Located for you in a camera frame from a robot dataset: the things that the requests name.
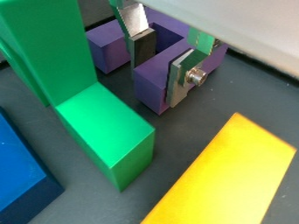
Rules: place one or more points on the purple U-shaped block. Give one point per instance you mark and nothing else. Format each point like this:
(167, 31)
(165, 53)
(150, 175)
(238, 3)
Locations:
(110, 54)

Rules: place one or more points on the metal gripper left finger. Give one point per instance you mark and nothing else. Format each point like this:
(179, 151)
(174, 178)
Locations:
(141, 36)

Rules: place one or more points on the blue U-shaped block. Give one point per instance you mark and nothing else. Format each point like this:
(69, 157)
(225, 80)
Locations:
(29, 187)

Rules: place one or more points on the yellow long bar block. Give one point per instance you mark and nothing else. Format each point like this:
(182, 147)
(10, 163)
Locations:
(230, 183)

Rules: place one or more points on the green stepped arch block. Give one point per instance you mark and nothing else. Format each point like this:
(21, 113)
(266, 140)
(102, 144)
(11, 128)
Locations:
(45, 44)

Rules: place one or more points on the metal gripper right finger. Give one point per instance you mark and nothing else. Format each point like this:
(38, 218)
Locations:
(186, 72)

